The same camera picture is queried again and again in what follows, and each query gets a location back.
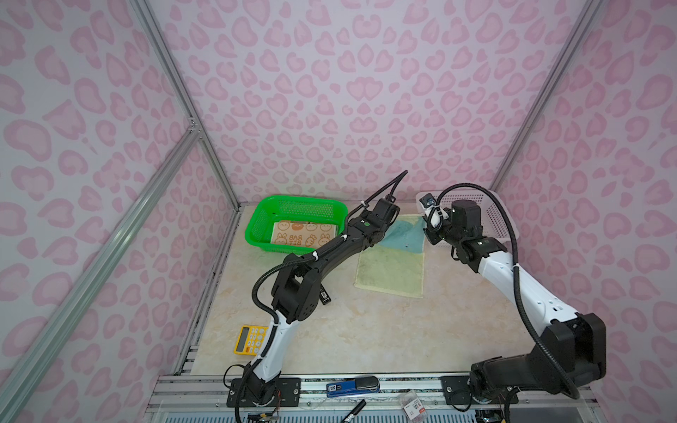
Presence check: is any pale green towel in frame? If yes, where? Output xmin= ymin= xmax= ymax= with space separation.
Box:
xmin=354 ymin=214 xmax=425 ymax=298

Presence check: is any cream orange patterned towel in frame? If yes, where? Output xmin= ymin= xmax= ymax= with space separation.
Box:
xmin=271 ymin=220 xmax=338 ymax=249

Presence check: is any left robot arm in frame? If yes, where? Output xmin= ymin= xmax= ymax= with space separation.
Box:
xmin=231 ymin=202 xmax=400 ymax=410

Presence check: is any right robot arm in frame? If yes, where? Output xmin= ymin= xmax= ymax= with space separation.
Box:
xmin=425 ymin=213 xmax=606 ymax=400

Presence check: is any white plastic basket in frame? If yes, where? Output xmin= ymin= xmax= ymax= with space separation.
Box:
xmin=415 ymin=188 xmax=519 ymax=244

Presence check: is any black marker device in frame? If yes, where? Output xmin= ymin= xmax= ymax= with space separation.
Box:
xmin=320 ymin=287 xmax=331 ymax=305

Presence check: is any green plastic basket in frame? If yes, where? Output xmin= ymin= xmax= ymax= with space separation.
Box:
xmin=245 ymin=195 xmax=348 ymax=256

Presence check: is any blue stapler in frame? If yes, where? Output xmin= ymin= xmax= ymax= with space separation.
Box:
xmin=326 ymin=375 xmax=380 ymax=398

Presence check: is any yellow calculator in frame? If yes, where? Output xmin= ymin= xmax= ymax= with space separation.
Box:
xmin=234 ymin=325 xmax=268 ymax=356

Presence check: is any small plastic bag red label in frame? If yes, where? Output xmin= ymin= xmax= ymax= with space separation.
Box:
xmin=398 ymin=391 xmax=428 ymax=423

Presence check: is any black pen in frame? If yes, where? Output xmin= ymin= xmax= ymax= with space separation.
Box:
xmin=341 ymin=399 xmax=367 ymax=423

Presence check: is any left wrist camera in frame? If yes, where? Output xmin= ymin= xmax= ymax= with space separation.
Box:
xmin=374 ymin=198 xmax=400 ymax=224

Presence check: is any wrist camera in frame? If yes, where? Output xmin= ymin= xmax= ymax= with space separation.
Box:
xmin=419 ymin=193 xmax=481 ymax=233
xmin=374 ymin=198 xmax=400 ymax=224

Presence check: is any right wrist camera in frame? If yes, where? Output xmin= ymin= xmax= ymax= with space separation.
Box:
xmin=419 ymin=193 xmax=481 ymax=233

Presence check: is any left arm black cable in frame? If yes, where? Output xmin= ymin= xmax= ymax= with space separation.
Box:
xmin=221 ymin=169 xmax=409 ymax=423

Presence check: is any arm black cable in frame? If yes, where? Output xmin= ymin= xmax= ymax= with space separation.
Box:
xmin=221 ymin=169 xmax=409 ymax=423
xmin=425 ymin=182 xmax=582 ymax=400

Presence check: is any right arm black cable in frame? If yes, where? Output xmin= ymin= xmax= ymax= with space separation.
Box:
xmin=425 ymin=182 xmax=582 ymax=400

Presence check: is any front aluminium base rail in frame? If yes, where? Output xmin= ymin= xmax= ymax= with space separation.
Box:
xmin=143 ymin=372 xmax=606 ymax=422

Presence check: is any aluminium frame rail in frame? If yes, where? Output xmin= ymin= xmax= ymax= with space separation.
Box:
xmin=1 ymin=1 xmax=235 ymax=422

